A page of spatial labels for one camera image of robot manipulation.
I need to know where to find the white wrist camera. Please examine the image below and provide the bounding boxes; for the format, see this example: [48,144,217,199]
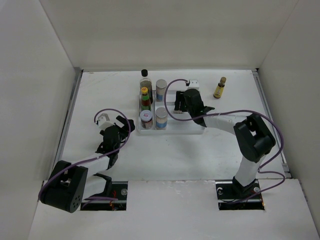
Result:
[96,113,114,131]
[185,79,200,90]

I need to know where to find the white lid brown sauce jar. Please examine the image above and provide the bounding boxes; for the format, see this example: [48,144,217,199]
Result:
[173,110,183,114]

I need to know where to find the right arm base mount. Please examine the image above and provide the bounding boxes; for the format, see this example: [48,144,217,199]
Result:
[215,180,265,211]

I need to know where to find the white lid dark sauce jar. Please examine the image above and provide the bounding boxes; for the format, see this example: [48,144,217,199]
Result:
[139,110,153,129]

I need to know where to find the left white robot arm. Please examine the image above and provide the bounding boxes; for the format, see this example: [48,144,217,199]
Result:
[38,115,135,213]

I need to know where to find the left metal table rail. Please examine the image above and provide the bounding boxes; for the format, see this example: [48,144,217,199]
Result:
[47,67,84,177]

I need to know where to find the yellow cap chili sauce bottle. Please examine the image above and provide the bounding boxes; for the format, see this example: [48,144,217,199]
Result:
[140,87,152,111]

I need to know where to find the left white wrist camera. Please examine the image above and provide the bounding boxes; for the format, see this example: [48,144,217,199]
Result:
[96,113,114,131]

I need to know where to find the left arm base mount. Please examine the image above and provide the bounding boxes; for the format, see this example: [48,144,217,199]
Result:
[80,173,129,212]

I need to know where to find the right metal table rail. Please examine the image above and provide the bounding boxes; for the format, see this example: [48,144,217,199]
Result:
[252,68,292,179]

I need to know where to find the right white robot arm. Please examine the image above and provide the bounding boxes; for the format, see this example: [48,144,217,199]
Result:
[174,88,276,198]

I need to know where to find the small yellow oil bottle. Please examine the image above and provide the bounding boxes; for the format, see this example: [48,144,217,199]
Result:
[213,76,227,99]

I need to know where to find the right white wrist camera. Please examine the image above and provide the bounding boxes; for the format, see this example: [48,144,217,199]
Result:
[185,79,200,90]

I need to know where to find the black cap soy sauce bottle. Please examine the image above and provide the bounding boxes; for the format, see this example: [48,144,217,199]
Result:
[139,69,153,104]

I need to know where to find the grey cap white shaker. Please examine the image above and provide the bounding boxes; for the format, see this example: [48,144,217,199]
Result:
[155,79,167,102]

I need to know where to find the white flip cap shaker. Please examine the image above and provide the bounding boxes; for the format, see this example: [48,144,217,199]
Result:
[155,107,168,130]

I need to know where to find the metal table rail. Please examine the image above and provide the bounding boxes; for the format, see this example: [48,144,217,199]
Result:
[252,68,292,179]
[47,67,84,177]

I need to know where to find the white divided plastic tray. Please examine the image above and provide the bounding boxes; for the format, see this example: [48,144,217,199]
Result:
[136,90,205,136]

